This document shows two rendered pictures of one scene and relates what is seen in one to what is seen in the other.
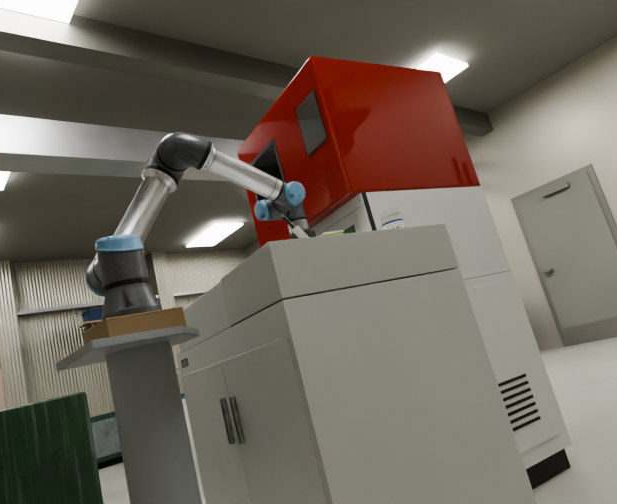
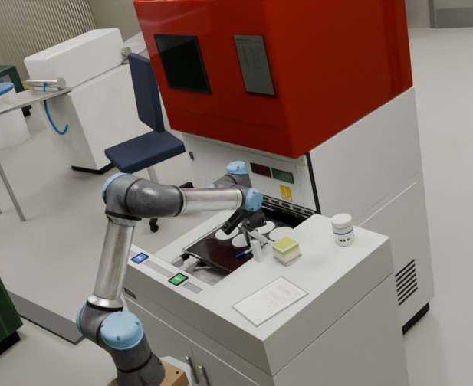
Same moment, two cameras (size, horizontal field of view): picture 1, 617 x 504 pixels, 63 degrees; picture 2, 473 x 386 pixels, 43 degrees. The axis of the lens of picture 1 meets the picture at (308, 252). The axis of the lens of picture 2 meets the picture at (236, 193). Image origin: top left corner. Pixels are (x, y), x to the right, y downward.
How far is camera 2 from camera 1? 152 cm
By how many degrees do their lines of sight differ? 39
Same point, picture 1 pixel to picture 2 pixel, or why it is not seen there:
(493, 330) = (397, 234)
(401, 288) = (351, 316)
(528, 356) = (419, 243)
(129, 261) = (139, 351)
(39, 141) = not seen: outside the picture
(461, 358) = (383, 342)
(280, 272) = (270, 358)
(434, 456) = not seen: outside the picture
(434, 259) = (377, 276)
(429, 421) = not seen: outside the picture
